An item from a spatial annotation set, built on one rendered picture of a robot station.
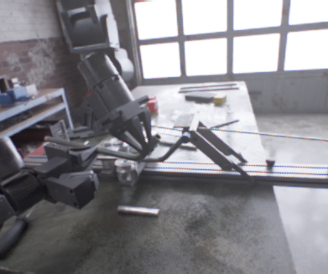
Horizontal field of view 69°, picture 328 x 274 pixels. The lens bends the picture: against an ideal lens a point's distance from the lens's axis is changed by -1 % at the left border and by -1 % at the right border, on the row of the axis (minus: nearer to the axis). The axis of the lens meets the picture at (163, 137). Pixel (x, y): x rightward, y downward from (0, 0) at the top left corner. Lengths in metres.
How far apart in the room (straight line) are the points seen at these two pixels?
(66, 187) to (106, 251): 0.16
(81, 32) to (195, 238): 0.43
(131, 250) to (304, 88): 3.53
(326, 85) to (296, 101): 0.41
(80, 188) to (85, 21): 0.27
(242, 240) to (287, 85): 3.35
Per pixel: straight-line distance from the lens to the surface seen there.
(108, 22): 0.46
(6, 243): 0.60
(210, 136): 0.65
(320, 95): 3.91
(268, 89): 3.72
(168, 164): 0.67
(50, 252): 0.56
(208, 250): 0.49
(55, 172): 0.47
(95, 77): 0.45
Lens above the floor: 1.25
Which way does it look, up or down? 24 degrees down
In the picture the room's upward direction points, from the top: 6 degrees counter-clockwise
